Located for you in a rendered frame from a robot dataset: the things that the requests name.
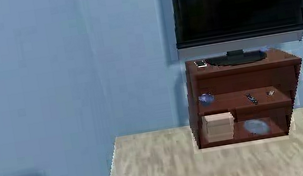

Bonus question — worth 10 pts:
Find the white phone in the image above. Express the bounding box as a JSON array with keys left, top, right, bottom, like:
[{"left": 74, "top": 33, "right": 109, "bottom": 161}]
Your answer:
[{"left": 193, "top": 59, "right": 209, "bottom": 69}]

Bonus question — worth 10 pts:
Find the blue glass bowl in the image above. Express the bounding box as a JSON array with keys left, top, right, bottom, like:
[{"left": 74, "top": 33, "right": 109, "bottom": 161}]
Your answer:
[{"left": 197, "top": 91, "right": 216, "bottom": 108}]

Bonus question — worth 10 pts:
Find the tan cardboard box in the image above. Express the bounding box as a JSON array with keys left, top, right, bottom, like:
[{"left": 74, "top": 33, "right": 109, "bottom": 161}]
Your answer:
[{"left": 200, "top": 110, "right": 238, "bottom": 144}]

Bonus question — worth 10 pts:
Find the brown wooden shelf stand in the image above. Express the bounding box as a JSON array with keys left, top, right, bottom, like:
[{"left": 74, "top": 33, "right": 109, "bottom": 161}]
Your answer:
[{"left": 179, "top": 42, "right": 303, "bottom": 151}]

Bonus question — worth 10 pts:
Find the black remote control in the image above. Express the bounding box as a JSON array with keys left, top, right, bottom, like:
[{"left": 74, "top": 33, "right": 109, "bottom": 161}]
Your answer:
[{"left": 245, "top": 92, "right": 259, "bottom": 107}]

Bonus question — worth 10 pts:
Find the blue glass plate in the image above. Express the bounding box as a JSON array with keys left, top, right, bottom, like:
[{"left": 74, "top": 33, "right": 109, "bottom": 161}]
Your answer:
[{"left": 242, "top": 116, "right": 272, "bottom": 138}]

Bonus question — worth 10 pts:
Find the black television set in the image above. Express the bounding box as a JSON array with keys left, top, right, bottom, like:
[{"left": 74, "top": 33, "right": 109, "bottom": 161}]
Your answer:
[{"left": 168, "top": 0, "right": 303, "bottom": 75}]

